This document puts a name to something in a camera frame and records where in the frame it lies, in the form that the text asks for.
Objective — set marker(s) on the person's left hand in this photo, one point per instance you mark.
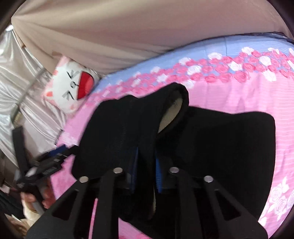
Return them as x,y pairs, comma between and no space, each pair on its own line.
48,195

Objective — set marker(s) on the beige curtain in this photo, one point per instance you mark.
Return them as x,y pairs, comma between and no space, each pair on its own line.
114,29

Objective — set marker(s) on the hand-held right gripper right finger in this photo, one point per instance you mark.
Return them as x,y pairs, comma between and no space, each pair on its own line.
158,177

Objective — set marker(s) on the silver satin curtain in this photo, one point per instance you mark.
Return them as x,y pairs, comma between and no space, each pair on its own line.
34,103

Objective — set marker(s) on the pink rose bedsheet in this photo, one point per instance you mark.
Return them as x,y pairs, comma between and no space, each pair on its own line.
229,92

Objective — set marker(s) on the black pants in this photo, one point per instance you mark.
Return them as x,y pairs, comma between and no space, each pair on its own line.
218,149

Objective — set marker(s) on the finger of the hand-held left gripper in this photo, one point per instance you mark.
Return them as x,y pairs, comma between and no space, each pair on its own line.
58,152

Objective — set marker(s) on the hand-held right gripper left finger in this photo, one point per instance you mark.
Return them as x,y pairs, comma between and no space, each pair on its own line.
136,174

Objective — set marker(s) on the metal rod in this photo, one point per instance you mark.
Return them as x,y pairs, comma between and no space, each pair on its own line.
25,94

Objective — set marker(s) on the white cartoon face pillow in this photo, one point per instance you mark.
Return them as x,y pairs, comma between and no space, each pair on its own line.
69,85

